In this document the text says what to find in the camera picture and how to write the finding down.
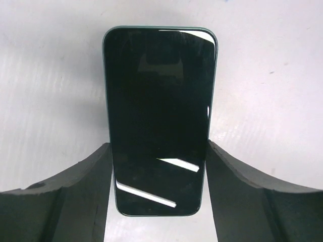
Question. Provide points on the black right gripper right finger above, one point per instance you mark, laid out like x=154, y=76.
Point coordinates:
x=250, y=205

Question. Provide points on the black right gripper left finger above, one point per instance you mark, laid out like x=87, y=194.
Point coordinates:
x=69, y=206

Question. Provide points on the green phone black screen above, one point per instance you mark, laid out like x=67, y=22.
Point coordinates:
x=159, y=84

